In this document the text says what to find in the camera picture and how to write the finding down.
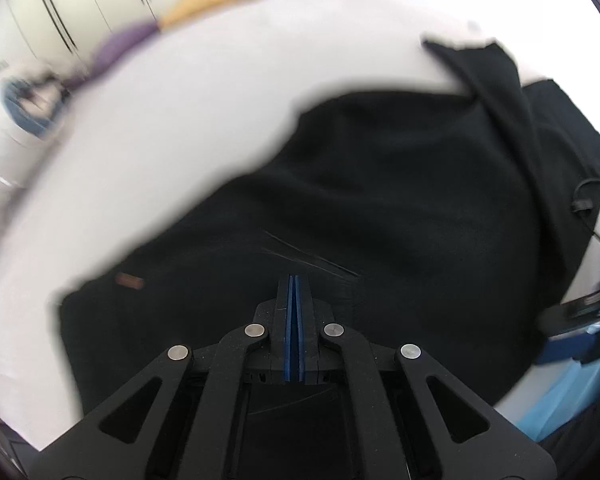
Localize grey and blue duvet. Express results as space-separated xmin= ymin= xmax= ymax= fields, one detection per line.
xmin=0 ymin=60 xmax=78 ymax=148

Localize bed with white sheet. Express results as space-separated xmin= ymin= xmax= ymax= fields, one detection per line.
xmin=0 ymin=0 xmax=600 ymax=453

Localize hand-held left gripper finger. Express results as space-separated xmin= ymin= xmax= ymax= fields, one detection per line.
xmin=27 ymin=275 xmax=292 ymax=480
xmin=291 ymin=275 xmax=559 ymax=480

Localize purple pillow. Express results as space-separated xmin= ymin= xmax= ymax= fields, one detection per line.
xmin=67 ymin=21 xmax=162 ymax=86

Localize black pants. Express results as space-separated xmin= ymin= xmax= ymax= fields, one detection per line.
xmin=57 ymin=35 xmax=600 ymax=421

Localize black cable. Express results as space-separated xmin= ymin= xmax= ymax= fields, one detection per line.
xmin=570 ymin=157 xmax=600 ymax=261

